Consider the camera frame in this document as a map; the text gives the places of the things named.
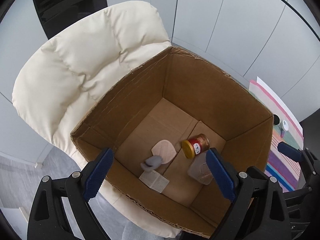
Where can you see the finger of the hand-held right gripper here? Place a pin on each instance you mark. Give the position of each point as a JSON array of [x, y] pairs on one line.
[[290, 152]]

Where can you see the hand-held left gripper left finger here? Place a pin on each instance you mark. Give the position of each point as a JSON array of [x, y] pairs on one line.
[[98, 175]]

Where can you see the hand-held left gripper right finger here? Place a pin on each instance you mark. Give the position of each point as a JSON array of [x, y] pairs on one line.
[[221, 175]]

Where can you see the translucent square plastic container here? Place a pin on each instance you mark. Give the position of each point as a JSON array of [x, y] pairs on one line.
[[198, 171]]

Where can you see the red can with gold lid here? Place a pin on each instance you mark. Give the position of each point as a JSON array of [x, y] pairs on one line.
[[197, 143]]

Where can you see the small grey object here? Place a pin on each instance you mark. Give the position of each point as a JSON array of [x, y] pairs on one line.
[[151, 163]]

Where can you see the small beige carton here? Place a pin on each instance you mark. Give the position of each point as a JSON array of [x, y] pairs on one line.
[[153, 182]]

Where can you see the pink rounded pad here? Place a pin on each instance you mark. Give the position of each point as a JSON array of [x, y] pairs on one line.
[[163, 151]]

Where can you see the brown cardboard box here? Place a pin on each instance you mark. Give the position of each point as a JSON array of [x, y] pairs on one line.
[[200, 100]]

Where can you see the striped colourful mat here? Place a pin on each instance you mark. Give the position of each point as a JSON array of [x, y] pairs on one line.
[[280, 165]]

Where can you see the white jar with green print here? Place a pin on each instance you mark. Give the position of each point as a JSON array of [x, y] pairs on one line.
[[284, 125]]

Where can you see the cream padded chair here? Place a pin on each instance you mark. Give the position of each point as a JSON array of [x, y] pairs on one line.
[[87, 55]]

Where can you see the dark glass panel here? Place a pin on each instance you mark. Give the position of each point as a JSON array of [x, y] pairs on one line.
[[67, 2]]

